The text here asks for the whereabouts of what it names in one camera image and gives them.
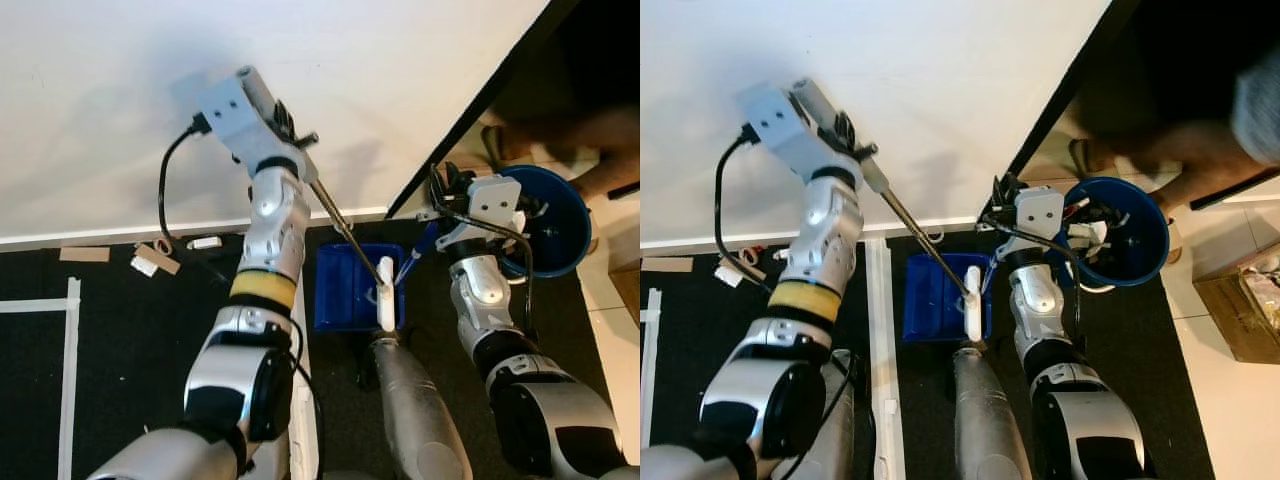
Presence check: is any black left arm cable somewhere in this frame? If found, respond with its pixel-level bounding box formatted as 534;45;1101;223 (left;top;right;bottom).
713;125;791;301
157;113;236;291

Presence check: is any white floor tape strip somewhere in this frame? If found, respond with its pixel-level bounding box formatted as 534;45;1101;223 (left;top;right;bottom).
288;300;323;480
640;288;663;451
865;238;906;480
55;278;83;480

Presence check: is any white-headed brush with thin handle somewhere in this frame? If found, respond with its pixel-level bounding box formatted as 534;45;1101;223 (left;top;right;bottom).
236;65;399;334
795;78;984;343

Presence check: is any grey left robot leg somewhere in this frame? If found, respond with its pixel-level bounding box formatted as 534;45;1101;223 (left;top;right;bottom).
790;350;861;480
240;440;301;480

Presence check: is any grey right robot leg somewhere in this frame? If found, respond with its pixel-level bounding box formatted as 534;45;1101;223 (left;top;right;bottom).
370;335;473;480
950;345;1036;480

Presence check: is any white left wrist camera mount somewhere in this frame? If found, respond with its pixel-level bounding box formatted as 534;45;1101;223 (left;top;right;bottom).
172;70;293;179
735;82;851;186

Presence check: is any grey robot leg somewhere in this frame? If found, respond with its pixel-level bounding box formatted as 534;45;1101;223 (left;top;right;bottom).
950;345;1036;480
790;350;861;480
240;440;301;480
370;335;473;480

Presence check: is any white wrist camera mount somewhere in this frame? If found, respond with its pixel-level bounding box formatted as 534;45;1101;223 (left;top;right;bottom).
440;175;526;256
1010;185;1066;263
735;82;851;186
172;70;293;179

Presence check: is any blue round waste bucket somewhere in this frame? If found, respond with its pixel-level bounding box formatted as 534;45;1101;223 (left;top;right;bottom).
1062;177;1171;291
495;165;593;279

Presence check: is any black floor mat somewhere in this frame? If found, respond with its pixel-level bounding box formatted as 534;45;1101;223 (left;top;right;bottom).
0;220;611;480
640;235;1216;480

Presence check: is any black door frame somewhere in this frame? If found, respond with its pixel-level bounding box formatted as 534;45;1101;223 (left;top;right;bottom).
975;0;1141;223
385;0;581;219

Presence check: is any blue long-handled dustpan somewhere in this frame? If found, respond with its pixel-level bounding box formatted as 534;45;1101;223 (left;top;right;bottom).
902;250;1009;343
313;222;441;333

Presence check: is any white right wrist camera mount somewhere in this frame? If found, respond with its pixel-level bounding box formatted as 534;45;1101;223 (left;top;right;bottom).
1010;185;1066;263
440;175;526;256

